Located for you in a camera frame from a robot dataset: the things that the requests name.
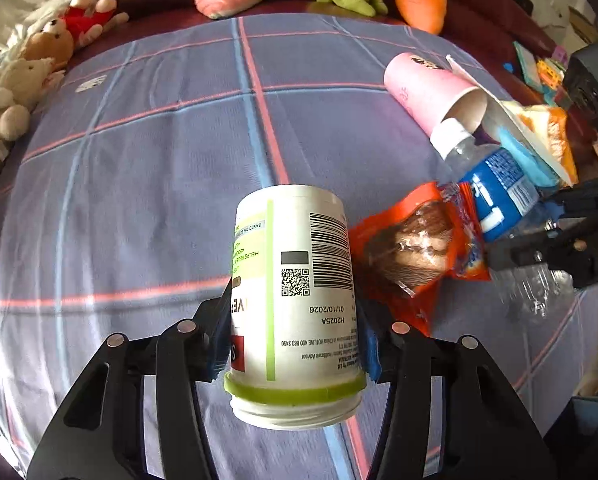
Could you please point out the red pink plush toy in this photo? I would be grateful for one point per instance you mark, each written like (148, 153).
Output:
(84, 20)

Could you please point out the cream rabbit plush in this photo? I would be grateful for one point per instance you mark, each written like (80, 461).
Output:
(9, 95)

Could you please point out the clear water bottle blue label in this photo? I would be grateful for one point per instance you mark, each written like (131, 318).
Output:
(499, 185)

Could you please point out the teal book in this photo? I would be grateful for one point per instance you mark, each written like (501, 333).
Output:
(526, 62)

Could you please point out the pink paper cup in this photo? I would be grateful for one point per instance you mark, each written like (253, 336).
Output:
(424, 90)

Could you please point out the orange white snack packet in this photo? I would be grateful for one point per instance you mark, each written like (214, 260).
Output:
(554, 130)

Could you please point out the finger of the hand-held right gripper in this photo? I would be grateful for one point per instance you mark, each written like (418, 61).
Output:
(529, 255)
(584, 197)

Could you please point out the white cloth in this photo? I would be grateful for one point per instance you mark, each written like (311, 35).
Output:
(24, 12)

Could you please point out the colourful toy blocks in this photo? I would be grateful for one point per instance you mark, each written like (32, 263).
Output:
(551, 80)

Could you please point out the white supplement bottle green band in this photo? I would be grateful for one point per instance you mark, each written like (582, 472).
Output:
(299, 310)

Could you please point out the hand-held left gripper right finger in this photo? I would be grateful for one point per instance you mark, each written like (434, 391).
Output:
(371, 352)

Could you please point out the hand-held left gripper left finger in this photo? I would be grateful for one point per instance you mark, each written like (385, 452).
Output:
(221, 332)

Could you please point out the light blue wrapper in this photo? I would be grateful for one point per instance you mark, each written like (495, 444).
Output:
(524, 160)

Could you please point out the purple checked blanket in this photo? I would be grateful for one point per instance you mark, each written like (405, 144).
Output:
(154, 185)

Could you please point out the brown teddy bear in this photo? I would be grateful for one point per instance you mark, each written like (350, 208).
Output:
(46, 42)

